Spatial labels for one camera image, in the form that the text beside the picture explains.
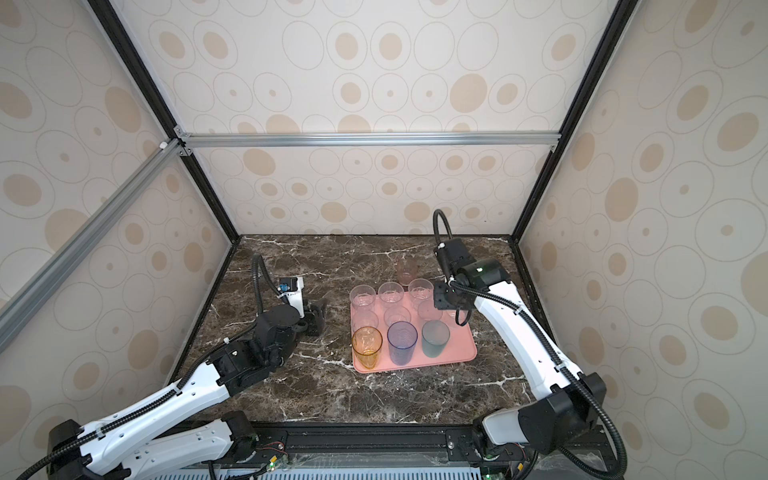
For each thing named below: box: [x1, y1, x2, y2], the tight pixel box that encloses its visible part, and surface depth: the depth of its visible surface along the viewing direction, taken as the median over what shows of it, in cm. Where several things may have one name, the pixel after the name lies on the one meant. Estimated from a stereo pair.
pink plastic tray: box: [351, 293, 477, 373], surface depth 88 cm
